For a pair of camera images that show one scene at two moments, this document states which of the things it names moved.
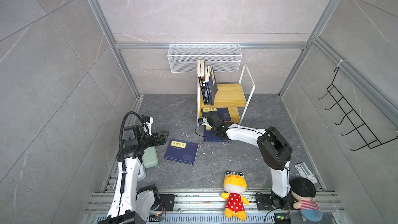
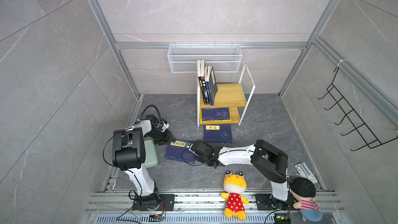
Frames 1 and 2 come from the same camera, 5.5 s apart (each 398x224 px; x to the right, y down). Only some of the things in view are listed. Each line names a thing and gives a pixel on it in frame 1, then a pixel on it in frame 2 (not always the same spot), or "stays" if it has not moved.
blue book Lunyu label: [214, 88] stays
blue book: [210, 136] stays
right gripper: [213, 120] to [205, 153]
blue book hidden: [182, 151] stays
